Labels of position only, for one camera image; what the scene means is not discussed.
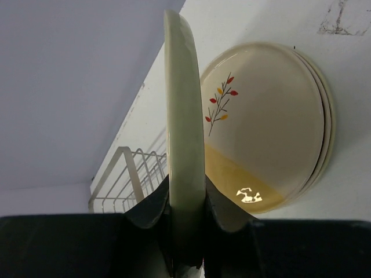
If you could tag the cream plate green band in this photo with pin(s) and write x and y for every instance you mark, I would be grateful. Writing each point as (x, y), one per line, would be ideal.
(327, 142)

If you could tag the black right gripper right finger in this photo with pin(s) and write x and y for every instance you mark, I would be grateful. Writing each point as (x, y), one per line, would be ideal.
(236, 244)

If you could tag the cream plate yellow band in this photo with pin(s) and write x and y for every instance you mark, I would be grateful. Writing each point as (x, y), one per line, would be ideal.
(264, 125)

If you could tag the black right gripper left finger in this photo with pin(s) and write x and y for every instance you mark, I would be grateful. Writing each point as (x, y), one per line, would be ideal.
(131, 244)

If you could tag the metal wire dish rack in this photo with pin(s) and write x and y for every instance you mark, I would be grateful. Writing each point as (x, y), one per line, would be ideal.
(129, 177)

